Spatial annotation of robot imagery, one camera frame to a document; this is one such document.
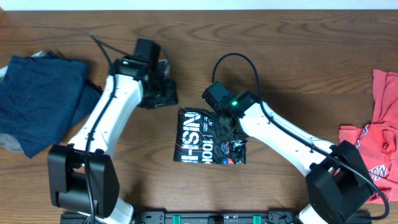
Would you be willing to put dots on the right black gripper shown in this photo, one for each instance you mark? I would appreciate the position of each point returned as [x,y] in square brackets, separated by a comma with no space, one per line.
[221,134]

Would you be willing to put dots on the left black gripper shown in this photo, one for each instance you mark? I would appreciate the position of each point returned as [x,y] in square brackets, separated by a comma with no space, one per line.
[162,94]

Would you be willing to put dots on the black patterned jersey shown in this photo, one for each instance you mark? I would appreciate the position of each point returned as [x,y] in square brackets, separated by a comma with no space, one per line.
[196,140]

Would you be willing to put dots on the red printed t-shirt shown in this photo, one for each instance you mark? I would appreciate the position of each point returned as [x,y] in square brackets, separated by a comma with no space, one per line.
[377,141]

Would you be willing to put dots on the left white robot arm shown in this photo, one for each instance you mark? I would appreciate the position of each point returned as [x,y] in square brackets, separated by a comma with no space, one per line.
[82,176]

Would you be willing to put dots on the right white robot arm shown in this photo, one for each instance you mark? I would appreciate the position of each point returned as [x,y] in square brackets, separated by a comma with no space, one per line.
[338,183]

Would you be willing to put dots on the folded navy blue garment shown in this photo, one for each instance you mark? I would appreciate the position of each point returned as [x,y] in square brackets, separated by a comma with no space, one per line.
[42,98]

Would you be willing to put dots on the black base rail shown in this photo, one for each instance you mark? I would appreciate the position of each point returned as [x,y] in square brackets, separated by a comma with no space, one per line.
[275,217]

